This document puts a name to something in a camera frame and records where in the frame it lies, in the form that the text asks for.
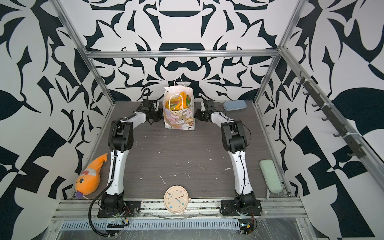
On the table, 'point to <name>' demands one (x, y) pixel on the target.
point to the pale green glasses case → (271, 175)
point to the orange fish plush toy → (88, 180)
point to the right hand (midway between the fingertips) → (194, 113)
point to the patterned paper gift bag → (183, 119)
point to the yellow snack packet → (177, 103)
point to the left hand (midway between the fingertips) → (169, 111)
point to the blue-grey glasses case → (234, 105)
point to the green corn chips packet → (188, 101)
